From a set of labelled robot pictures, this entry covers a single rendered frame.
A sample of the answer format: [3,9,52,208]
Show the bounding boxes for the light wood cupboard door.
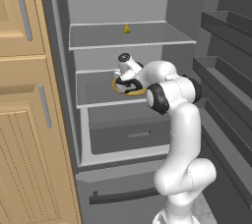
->
[0,55,83,224]
[0,0,47,58]

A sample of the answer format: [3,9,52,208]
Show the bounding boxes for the grey fridge door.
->
[192,0,252,224]

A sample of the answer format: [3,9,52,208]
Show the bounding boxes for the grey open fridge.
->
[36,0,211,224]

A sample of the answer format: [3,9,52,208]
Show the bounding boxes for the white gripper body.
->
[114,78,138,94]

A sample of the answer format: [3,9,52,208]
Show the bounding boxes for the grey freezer drawer front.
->
[75,159,171,224]

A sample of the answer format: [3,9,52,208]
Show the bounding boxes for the grey crisper drawer handle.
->
[127,130,153,140]

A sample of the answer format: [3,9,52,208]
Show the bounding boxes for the grey glass fridge shelf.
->
[68,20,198,52]
[75,68,150,110]

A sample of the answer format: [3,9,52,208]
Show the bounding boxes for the small yellow food piece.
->
[123,23,133,35]

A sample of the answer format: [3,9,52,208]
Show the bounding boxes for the grey fridge crisper drawer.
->
[87,102,172,156]

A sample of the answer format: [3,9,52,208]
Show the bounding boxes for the dark grey door bin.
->
[200,98,252,202]
[200,10,252,56]
[192,55,252,118]

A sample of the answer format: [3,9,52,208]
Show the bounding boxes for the dark freezer drawer handle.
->
[89,186,162,205]

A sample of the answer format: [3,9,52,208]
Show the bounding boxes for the yellow round plate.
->
[111,76,149,97]

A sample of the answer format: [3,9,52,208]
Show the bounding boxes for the grey cupboard door handle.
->
[12,0,33,42]
[37,83,53,130]

